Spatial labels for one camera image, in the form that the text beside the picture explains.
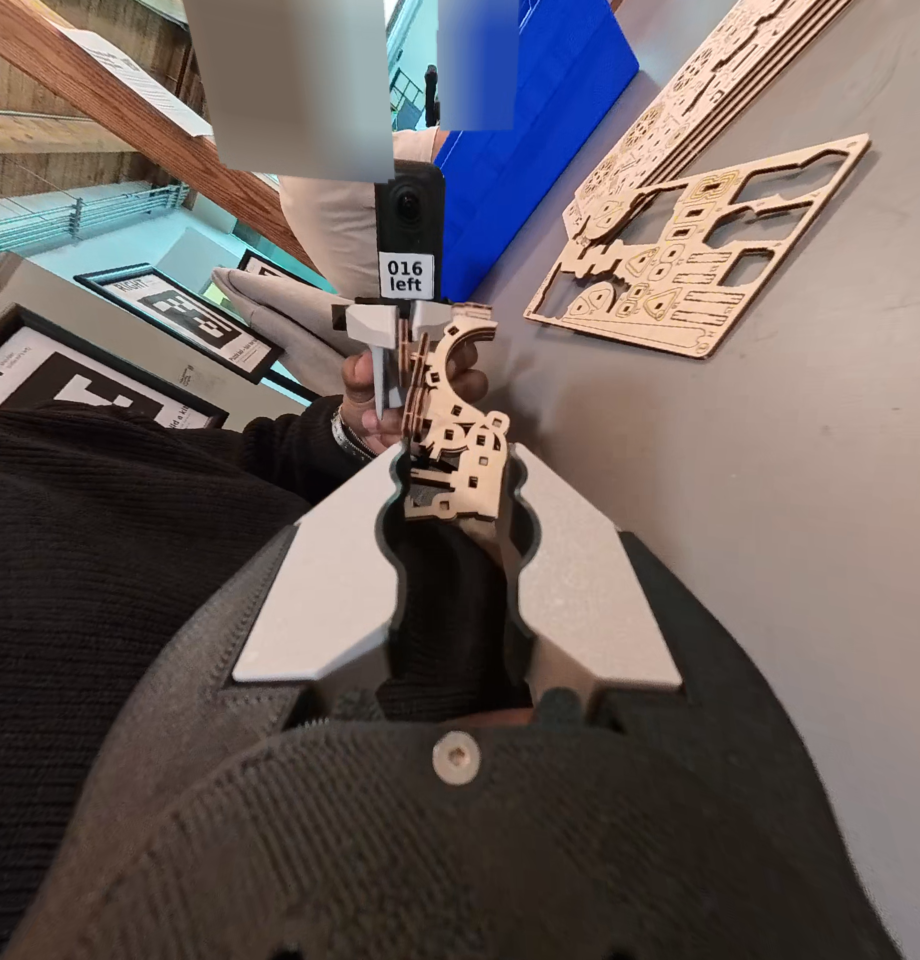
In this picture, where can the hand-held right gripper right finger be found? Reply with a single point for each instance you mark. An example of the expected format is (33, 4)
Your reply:
(595, 592)

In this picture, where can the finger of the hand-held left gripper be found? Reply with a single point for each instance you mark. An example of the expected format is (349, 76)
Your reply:
(433, 313)
(370, 322)

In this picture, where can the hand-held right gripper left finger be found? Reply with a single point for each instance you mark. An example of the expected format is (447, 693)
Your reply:
(317, 592)

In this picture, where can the partly built wooden model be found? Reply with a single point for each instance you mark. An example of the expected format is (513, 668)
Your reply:
(460, 450)

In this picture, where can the cut-out wooden puzzle sheet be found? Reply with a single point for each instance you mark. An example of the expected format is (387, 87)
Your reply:
(699, 322)

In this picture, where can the background wooden desk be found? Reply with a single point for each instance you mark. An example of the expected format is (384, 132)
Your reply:
(130, 112)

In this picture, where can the person's left hand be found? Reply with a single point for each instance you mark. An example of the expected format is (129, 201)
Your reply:
(358, 390)

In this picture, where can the beige cloth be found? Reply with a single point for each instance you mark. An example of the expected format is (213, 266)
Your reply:
(287, 330)

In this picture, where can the black framed marker sign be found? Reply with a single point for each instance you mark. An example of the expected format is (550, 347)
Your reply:
(276, 268)
(182, 315)
(70, 382)

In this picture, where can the blue plastic bin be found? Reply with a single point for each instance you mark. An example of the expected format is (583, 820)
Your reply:
(535, 135)

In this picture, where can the white paper notice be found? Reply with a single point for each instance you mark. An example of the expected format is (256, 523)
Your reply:
(137, 82)

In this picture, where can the stack of wooden puzzle sheets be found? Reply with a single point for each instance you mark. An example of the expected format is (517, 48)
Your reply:
(714, 97)

